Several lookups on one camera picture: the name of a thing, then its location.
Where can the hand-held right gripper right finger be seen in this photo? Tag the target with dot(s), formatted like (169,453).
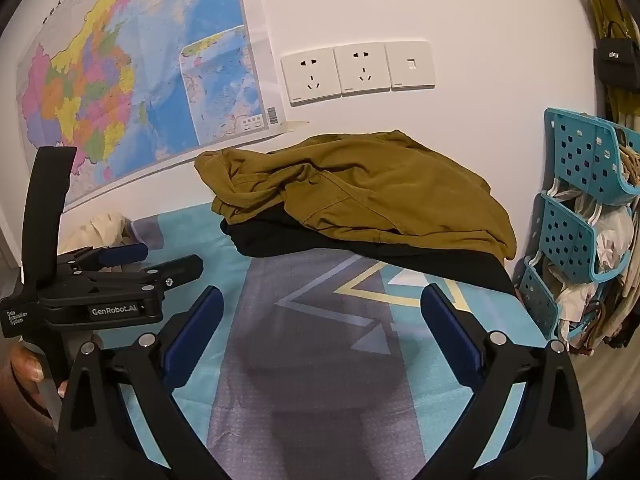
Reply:
(450,330)

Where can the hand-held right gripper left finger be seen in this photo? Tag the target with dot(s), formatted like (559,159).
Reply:
(200,330)

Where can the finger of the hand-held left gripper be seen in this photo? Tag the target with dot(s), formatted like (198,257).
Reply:
(122,254)
(180,266)

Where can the olive green pants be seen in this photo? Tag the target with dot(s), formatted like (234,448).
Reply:
(380,195)

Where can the white crumpled clothes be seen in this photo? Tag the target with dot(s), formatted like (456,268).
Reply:
(612,245)

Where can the person's left hand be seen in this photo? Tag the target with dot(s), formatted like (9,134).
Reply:
(25,365)

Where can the cream cloth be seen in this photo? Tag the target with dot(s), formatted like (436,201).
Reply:
(95,232)

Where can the black garment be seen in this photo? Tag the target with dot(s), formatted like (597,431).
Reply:
(450,265)

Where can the teal grey patterned bed sheet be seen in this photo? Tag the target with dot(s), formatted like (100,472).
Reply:
(320,360)

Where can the blue plastic storage rack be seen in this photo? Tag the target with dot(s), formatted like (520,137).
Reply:
(575,160)

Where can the black handbag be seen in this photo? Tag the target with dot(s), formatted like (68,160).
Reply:
(617,65)

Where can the yellow green hanging garment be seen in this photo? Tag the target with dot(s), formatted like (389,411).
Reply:
(607,5)

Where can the colourful wall map poster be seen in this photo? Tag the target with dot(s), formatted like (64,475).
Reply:
(150,60)

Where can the white wall power socket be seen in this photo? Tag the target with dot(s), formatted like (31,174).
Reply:
(362,69)
(310,77)

